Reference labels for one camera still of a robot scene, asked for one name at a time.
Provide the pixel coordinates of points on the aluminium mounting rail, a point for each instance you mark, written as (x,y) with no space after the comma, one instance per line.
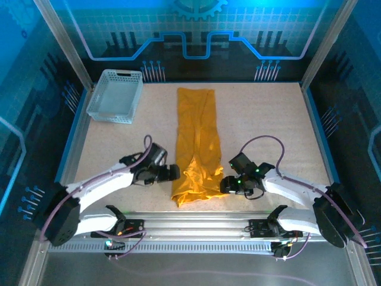
(193,223)

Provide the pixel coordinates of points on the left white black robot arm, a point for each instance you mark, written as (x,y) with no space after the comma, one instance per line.
(101,184)

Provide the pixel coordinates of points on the aluminium frame post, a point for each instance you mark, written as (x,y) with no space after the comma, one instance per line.
(68,44)
(329,41)

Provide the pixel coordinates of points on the blue table edge trim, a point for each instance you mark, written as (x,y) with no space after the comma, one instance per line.
(72,134)

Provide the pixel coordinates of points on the white perforated plastic basket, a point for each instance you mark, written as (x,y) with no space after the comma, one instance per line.
(116,98)

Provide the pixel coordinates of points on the steel front panel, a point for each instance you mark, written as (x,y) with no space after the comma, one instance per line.
(193,268)

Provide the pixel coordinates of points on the yellow t-shirt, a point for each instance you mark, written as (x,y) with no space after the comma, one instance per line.
(196,125)

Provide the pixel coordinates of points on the small black connector box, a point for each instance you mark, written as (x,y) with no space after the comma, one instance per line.
(281,251)
(114,245)

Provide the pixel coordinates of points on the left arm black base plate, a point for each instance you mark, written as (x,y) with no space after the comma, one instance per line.
(135,228)

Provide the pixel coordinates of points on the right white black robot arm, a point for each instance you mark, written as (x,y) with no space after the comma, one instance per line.
(285,186)

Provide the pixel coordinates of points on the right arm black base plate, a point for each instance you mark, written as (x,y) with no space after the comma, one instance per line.
(259,228)

